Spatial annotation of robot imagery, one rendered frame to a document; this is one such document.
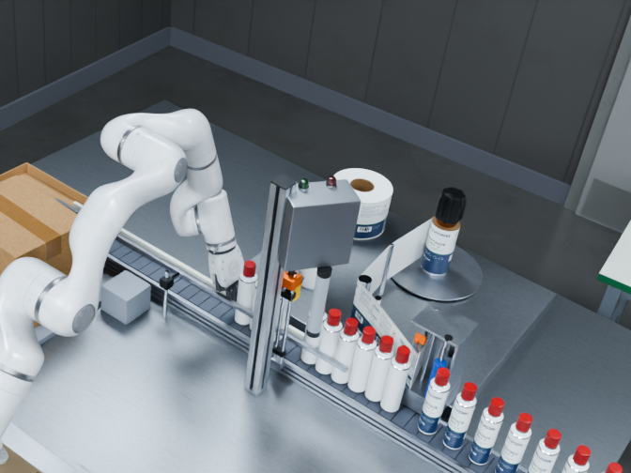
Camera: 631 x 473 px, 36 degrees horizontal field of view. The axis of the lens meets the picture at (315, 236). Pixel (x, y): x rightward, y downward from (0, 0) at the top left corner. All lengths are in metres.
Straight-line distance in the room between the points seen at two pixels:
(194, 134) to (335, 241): 0.42
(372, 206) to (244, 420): 0.87
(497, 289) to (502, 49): 2.24
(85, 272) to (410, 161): 3.37
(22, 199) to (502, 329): 1.43
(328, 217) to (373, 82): 3.29
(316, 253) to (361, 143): 3.14
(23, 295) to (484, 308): 1.42
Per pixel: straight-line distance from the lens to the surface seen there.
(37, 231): 2.66
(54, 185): 3.33
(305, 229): 2.23
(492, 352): 2.85
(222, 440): 2.51
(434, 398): 2.46
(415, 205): 4.97
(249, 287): 2.65
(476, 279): 3.07
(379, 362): 2.50
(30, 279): 2.20
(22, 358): 2.20
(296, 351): 2.69
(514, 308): 3.03
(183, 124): 2.29
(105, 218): 2.19
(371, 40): 5.41
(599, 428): 2.82
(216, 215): 2.59
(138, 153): 2.20
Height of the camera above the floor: 2.71
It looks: 36 degrees down
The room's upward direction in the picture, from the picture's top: 10 degrees clockwise
